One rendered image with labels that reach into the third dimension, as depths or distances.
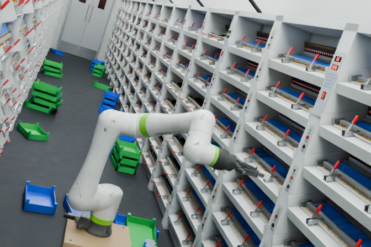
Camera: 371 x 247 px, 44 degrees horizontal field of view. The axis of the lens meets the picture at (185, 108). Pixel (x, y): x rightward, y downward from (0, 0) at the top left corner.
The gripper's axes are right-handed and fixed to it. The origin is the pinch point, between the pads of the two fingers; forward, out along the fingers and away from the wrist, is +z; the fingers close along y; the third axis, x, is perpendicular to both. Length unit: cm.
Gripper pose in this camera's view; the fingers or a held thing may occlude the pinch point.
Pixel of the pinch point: (263, 175)
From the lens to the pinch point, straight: 209.2
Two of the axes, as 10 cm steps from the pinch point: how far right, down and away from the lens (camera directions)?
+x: 4.2, -8.9, -1.6
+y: 2.5, 2.9, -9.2
